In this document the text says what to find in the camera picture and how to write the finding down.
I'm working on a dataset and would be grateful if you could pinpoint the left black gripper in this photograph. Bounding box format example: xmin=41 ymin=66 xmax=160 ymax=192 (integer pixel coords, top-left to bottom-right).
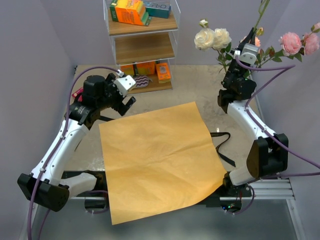
xmin=97 ymin=73 xmax=136 ymax=116

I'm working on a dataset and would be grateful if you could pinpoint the peach rose stem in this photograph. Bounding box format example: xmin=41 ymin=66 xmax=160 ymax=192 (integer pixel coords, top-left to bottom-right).
xmin=239 ymin=26 xmax=266 ymax=68

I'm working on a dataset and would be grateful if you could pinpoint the pink rose stem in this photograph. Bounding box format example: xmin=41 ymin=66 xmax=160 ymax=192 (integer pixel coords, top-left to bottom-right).
xmin=254 ymin=22 xmax=320 ymax=68
xmin=253 ymin=0 xmax=270 ymax=33

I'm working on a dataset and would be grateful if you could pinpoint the white rose stem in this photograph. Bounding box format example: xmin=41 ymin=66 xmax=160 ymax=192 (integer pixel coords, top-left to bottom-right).
xmin=193 ymin=19 xmax=232 ymax=73

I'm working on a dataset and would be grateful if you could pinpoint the orange wrapping paper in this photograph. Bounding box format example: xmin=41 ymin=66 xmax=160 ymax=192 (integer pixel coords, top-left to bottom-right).
xmin=99 ymin=102 xmax=226 ymax=225

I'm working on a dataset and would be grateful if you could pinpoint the black printed ribbon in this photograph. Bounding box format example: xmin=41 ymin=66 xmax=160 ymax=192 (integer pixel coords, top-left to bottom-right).
xmin=209 ymin=131 xmax=237 ymax=168

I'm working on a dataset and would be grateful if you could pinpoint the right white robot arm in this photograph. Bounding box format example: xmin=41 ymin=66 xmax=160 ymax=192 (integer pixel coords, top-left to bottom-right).
xmin=217 ymin=28 xmax=289 ymax=197

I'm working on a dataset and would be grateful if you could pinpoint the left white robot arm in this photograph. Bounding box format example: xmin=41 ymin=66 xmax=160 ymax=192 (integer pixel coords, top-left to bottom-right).
xmin=17 ymin=73 xmax=136 ymax=212

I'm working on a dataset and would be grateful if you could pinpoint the purple wavy sponge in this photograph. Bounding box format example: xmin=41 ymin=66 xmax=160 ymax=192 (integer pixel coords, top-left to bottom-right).
xmin=133 ymin=75 xmax=153 ymax=88

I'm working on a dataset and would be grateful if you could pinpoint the orange box bottom left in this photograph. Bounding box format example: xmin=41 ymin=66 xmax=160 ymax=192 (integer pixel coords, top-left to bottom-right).
xmin=120 ymin=64 xmax=135 ymax=76

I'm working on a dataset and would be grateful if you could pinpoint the pink orange snack box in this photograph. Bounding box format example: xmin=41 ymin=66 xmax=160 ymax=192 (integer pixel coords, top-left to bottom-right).
xmin=71 ymin=87 xmax=84 ymax=99

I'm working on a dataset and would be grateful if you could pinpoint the orange box bottom middle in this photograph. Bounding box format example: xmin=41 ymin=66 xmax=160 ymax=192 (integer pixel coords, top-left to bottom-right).
xmin=136 ymin=61 xmax=156 ymax=75

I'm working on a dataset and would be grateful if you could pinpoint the orange box bottom right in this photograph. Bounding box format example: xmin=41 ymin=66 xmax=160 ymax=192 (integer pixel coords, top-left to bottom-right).
xmin=155 ymin=62 xmax=171 ymax=84

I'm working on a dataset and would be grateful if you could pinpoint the orange green box top shelf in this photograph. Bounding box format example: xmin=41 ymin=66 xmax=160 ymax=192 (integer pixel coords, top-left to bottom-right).
xmin=109 ymin=0 xmax=152 ymax=26

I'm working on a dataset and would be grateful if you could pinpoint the teal box top shelf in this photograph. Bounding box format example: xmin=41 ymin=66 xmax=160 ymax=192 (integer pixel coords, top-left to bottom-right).
xmin=143 ymin=0 xmax=171 ymax=19

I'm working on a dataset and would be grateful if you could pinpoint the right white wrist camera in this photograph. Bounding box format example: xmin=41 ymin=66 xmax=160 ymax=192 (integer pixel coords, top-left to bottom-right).
xmin=238 ymin=43 xmax=259 ymax=66

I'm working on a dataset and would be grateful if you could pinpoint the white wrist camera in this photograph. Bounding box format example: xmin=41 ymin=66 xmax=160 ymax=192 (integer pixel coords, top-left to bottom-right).
xmin=238 ymin=43 xmax=259 ymax=66
xmin=113 ymin=75 xmax=136 ymax=97

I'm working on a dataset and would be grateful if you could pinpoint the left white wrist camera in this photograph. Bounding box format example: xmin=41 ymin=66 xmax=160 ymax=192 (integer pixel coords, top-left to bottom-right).
xmin=113 ymin=75 xmax=136 ymax=97

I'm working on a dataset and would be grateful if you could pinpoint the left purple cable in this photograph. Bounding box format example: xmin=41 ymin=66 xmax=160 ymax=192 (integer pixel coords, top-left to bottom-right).
xmin=26 ymin=65 xmax=125 ymax=240

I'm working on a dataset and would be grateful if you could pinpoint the white wire wooden shelf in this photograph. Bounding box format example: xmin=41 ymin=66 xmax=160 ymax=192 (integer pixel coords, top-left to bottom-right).
xmin=103 ymin=0 xmax=181 ymax=95

